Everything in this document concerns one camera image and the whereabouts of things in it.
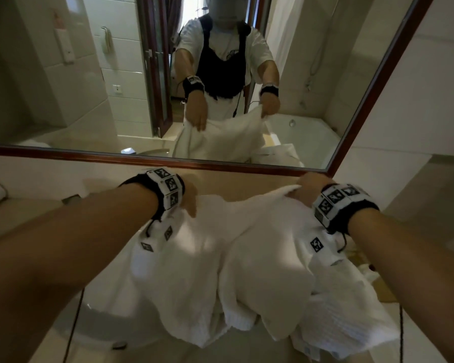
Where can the person's left hand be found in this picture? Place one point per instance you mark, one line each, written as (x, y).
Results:
(190, 198)

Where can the person's right hand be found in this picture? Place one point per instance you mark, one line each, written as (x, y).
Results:
(312, 185)

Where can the white oval sink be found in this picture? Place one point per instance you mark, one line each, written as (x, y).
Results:
(98, 325)

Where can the person's right forearm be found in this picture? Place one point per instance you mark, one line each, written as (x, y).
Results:
(420, 268)

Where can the person's left forearm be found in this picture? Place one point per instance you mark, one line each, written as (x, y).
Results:
(60, 253)

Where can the black left wrist marker band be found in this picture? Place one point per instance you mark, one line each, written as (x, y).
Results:
(166, 189)

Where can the black wrist marker band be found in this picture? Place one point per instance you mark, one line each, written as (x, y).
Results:
(166, 189)
(340, 207)

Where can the black right wrist marker band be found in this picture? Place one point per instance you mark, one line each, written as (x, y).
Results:
(340, 207)

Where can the wooden bathtub ledge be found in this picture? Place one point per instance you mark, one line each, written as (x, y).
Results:
(386, 291)

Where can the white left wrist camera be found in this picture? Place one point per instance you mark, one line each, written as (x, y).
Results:
(155, 241)

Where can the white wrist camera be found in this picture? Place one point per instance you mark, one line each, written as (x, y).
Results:
(155, 241)
(318, 245)

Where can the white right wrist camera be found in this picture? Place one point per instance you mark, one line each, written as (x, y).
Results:
(318, 245)

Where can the wooden framed wall mirror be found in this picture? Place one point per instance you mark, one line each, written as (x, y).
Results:
(98, 109)

